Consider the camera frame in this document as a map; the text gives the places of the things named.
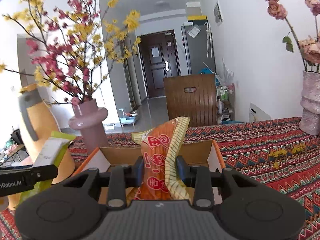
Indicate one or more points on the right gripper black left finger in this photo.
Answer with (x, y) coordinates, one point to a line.
(121, 178)

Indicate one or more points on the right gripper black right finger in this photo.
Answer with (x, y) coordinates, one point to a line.
(198, 178)

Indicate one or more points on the orange snack packet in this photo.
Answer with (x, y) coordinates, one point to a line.
(159, 147)

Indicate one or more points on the green snack packet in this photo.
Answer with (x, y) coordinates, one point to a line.
(54, 152)

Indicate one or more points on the red cardboard snack box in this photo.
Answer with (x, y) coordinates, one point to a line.
(95, 171)

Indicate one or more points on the yellow thermos jug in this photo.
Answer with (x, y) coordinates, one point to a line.
(37, 123)

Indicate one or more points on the pink mushroom-shaped vase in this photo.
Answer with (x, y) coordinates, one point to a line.
(88, 119)

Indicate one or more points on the cluttered storage rack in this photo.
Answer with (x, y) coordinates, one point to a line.
(225, 96)

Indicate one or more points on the fallen yellow flowers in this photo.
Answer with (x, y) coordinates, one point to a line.
(283, 153)

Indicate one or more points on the dark brown entrance door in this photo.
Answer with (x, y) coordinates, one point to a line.
(159, 59)

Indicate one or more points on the textured pink tall vase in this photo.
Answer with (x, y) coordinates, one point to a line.
(310, 103)

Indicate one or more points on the grey refrigerator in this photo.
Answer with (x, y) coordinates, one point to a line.
(199, 50)

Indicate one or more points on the pink and yellow blossom branches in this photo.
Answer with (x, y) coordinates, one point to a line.
(75, 50)

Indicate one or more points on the dried pink roses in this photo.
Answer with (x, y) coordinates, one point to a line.
(302, 20)

